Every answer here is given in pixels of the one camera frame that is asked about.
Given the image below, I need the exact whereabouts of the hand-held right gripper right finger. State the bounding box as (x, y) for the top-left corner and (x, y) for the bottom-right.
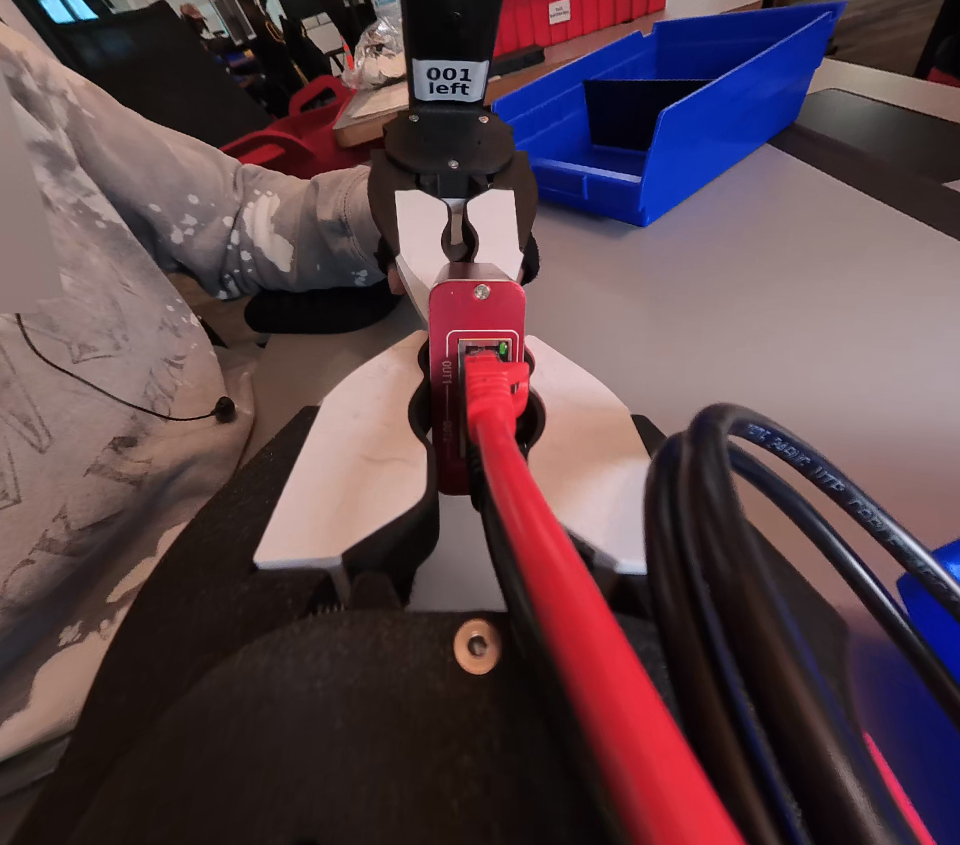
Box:
(525, 333), (651, 576)

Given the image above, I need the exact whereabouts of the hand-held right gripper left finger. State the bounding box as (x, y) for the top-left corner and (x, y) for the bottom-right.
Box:
(253, 329), (442, 582)

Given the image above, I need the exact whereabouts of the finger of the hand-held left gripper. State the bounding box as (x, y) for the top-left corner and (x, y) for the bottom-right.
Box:
(465, 188), (528, 284)
(393, 188), (456, 330)

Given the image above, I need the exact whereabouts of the red ethernet switch box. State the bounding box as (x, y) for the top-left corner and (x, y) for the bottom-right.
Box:
(427, 262), (528, 497)

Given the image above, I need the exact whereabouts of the black ethernet cable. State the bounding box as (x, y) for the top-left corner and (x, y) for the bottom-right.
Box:
(465, 402), (960, 845)

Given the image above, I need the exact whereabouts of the red ethernet cable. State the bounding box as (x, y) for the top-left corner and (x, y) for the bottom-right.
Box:
(459, 344), (747, 845)

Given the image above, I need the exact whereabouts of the blue plastic bin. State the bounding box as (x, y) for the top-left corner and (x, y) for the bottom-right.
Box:
(491, 0), (849, 227)
(896, 537), (960, 681)

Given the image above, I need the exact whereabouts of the person's left forearm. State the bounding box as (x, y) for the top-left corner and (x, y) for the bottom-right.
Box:
(146, 132), (387, 302)

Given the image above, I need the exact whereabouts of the black flat device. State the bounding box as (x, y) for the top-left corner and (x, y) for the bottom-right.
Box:
(487, 44), (547, 77)

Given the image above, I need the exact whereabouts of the silver foil bag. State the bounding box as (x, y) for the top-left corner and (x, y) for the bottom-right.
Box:
(346, 16), (410, 90)

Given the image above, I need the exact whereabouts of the red plastic basket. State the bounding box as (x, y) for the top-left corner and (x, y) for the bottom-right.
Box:
(221, 74), (372, 180)

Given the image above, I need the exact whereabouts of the black bin divider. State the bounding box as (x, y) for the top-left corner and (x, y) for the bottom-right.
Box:
(583, 78), (710, 152)

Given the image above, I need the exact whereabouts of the person's grey sweatshirt torso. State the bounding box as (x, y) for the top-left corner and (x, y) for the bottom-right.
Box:
(0, 20), (260, 764)

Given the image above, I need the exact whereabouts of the black clip microphone cable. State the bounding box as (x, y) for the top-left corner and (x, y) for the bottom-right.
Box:
(15, 312), (237, 425)

